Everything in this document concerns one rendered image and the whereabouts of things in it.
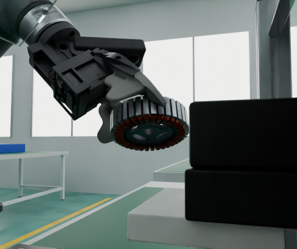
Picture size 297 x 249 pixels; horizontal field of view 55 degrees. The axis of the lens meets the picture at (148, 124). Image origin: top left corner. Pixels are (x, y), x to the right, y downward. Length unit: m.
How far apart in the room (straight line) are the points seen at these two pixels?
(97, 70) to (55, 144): 5.20
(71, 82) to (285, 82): 0.25
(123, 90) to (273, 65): 0.17
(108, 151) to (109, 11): 2.49
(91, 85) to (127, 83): 0.05
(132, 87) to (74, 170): 5.05
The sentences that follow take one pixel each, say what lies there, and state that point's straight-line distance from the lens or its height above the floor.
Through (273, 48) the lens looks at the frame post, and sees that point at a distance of 0.33.
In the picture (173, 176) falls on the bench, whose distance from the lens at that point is 1.50.
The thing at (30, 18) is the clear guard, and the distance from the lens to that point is 0.32.
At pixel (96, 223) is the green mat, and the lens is 0.59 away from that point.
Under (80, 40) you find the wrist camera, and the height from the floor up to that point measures 1.06.
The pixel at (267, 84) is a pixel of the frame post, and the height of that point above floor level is 0.96.
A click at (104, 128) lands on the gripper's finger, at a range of 0.45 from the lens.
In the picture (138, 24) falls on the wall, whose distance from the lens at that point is 5.26.
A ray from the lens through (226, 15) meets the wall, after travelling 5.02.
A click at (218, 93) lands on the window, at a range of 4.67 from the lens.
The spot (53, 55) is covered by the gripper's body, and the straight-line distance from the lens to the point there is 0.44.
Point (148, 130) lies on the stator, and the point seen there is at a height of 0.92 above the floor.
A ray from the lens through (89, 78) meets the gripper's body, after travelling 0.40.
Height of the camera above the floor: 0.91
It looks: 3 degrees up
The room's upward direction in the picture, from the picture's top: straight up
